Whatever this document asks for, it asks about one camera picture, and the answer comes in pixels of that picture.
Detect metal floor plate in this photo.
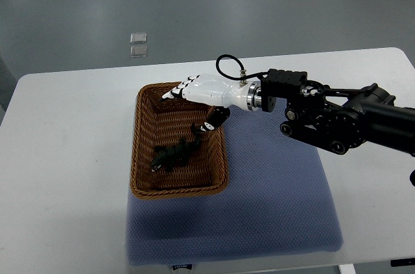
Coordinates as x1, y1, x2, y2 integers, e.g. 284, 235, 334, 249
130, 45, 148, 58
130, 32, 147, 44

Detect black table control panel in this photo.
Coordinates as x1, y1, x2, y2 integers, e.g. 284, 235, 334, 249
390, 257, 415, 268

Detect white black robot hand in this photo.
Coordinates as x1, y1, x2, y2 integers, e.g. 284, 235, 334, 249
160, 74, 262, 132

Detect lower metal floor plate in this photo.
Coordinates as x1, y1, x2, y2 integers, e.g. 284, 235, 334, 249
130, 45, 148, 58

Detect blue grey cushion mat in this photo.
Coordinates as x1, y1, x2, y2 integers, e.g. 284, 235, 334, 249
126, 102, 343, 266

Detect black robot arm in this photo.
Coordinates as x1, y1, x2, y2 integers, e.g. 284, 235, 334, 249
248, 69, 414, 155

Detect upper metal floor plate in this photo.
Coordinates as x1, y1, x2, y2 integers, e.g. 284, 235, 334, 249
130, 32, 147, 44

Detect dark green toy crocodile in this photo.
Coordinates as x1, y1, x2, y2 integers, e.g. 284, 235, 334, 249
150, 123, 202, 172

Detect brown wicker basket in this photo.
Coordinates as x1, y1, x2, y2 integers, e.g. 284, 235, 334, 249
130, 82, 229, 200

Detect black cable loop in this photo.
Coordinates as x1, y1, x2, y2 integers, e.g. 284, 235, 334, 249
216, 54, 270, 89

